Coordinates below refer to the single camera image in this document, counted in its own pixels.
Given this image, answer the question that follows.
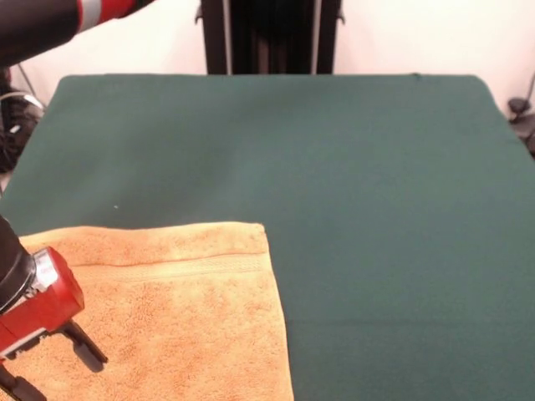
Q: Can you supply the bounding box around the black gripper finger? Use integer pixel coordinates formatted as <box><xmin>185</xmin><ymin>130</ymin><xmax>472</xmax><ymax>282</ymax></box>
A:
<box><xmin>61</xmin><ymin>320</ymin><xmax>109</xmax><ymax>371</ymax></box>
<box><xmin>0</xmin><ymin>365</ymin><xmax>47</xmax><ymax>401</ymax></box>

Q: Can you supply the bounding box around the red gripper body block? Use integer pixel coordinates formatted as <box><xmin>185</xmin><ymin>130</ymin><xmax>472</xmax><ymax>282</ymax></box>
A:
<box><xmin>0</xmin><ymin>246</ymin><xmax>85</xmax><ymax>361</ymax></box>

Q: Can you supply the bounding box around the orange terry towel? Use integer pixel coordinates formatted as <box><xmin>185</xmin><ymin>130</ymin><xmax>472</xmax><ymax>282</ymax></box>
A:
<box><xmin>0</xmin><ymin>221</ymin><xmax>294</xmax><ymax>401</ymax></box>

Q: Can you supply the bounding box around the black equipment pile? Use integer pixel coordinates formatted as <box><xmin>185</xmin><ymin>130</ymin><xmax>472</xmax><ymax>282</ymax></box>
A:
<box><xmin>0</xmin><ymin>66</ymin><xmax>46</xmax><ymax>175</ymax></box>

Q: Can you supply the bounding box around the dark green tablecloth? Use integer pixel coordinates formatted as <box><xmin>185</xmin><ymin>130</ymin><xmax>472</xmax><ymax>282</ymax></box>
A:
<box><xmin>0</xmin><ymin>73</ymin><xmax>535</xmax><ymax>401</ymax></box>

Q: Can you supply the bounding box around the grey cable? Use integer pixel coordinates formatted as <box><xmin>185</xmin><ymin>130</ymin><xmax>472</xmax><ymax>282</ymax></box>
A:
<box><xmin>0</xmin><ymin>64</ymin><xmax>47</xmax><ymax>112</ymax></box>

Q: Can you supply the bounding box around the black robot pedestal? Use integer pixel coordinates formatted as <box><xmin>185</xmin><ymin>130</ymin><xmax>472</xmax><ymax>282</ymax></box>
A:
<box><xmin>194</xmin><ymin>0</ymin><xmax>347</xmax><ymax>76</ymax></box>

